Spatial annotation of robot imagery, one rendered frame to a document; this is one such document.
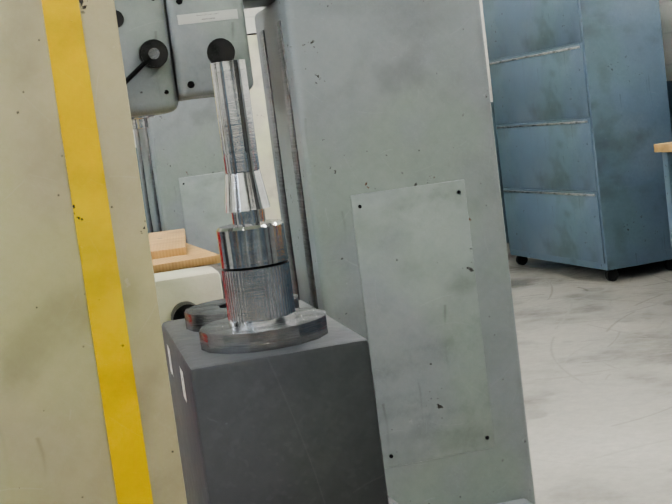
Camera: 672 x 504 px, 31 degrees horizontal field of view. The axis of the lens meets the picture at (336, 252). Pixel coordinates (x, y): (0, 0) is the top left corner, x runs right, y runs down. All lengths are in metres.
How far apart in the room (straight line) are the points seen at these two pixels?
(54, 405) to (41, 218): 0.32
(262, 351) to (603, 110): 6.92
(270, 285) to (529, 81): 7.51
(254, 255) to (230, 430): 0.12
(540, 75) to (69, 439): 6.34
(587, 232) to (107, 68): 5.98
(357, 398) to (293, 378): 0.05
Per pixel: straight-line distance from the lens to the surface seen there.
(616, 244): 7.73
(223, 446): 0.79
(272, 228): 0.82
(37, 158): 2.08
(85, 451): 2.14
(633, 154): 7.77
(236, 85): 0.82
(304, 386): 0.79
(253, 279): 0.82
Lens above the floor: 1.25
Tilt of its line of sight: 6 degrees down
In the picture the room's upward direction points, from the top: 7 degrees counter-clockwise
